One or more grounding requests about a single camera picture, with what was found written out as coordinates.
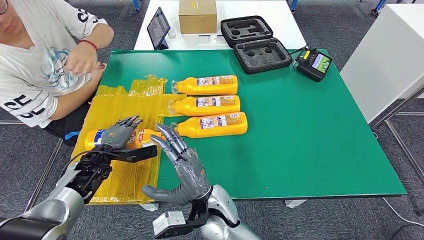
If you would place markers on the white table foot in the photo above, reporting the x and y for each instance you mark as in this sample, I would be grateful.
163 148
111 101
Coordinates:
149 207
294 203

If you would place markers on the brown cardboard box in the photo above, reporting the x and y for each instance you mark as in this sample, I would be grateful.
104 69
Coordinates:
197 18

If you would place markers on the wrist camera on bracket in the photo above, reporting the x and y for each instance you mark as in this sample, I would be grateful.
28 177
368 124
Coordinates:
172 223
139 153

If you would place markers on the metal chair frame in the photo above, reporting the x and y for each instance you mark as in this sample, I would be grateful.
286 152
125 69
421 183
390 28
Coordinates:
43 179

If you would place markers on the person's right forearm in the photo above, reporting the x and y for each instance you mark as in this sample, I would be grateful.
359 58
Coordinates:
73 102

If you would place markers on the person's left forearm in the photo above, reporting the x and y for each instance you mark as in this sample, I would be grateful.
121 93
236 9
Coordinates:
101 34

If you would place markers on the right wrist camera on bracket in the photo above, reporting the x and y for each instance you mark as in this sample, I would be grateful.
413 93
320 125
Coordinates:
172 223

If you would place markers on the orange detergent bottle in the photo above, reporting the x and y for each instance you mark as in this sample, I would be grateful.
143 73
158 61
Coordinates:
185 86
145 137
212 127
185 107

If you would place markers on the black glasses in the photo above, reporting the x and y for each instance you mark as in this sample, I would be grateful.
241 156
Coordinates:
3 6

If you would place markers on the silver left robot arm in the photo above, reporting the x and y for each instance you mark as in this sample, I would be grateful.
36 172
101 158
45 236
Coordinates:
63 205

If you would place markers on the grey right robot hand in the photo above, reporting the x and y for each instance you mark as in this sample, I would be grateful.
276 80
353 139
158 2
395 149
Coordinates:
192 175

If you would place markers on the person's left hand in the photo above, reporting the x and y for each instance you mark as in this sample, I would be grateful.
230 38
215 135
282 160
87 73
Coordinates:
81 61

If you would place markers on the black foam-lined case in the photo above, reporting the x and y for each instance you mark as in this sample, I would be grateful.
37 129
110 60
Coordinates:
261 55

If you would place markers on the person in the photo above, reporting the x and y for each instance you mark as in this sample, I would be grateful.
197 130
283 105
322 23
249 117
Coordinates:
30 66

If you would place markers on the flat yellow plastic bag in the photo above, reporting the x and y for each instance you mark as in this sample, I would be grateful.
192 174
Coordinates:
165 105

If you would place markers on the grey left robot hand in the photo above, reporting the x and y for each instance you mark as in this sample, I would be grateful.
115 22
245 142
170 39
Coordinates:
119 134

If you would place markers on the stack of yellow plastic sheets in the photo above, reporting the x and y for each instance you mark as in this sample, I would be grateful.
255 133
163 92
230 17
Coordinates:
132 179

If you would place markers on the blue frame leg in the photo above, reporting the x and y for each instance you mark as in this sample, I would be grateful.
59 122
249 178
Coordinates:
293 4
136 4
378 6

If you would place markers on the metal table frame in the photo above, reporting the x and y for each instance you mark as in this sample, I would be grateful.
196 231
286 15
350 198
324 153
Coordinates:
397 109

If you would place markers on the person's right hand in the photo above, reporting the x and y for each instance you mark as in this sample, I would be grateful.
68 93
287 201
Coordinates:
99 71

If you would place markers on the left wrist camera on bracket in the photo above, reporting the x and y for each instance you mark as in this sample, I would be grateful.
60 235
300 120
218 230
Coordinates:
139 153

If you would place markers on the flat white package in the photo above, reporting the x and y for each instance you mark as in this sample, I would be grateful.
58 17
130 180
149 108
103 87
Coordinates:
210 39

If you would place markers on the black remote controller with screen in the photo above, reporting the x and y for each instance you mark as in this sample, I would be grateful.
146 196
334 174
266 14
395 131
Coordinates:
313 65

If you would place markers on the black tablet on stand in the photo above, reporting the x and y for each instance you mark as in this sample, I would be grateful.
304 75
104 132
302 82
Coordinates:
158 29

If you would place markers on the white cabinet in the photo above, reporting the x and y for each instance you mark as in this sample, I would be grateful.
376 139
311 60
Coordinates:
387 56

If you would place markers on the small white charger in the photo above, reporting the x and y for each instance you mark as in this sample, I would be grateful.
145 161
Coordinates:
171 32

